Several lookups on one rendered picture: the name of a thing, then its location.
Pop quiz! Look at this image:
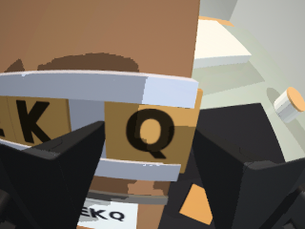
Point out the tan wooden board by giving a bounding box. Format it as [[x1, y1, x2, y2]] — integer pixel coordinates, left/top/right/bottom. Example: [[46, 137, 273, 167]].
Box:
[[0, 0, 201, 229]]

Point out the white cylindrical jar with orange lid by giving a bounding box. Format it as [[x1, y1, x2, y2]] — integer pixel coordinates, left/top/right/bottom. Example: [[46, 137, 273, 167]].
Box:
[[274, 87, 305, 123]]

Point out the white paper ticket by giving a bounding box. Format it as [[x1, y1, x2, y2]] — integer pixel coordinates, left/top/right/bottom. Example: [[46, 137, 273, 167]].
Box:
[[77, 198, 138, 229]]

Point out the white flat rectangular slab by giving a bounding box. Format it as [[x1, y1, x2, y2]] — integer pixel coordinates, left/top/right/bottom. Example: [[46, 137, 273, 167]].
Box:
[[193, 19, 252, 69]]

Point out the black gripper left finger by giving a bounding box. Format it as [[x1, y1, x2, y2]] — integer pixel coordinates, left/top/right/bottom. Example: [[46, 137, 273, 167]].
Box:
[[0, 121, 106, 229]]

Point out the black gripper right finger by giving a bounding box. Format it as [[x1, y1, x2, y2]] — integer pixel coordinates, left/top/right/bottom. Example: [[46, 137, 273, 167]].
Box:
[[192, 127, 305, 229]]

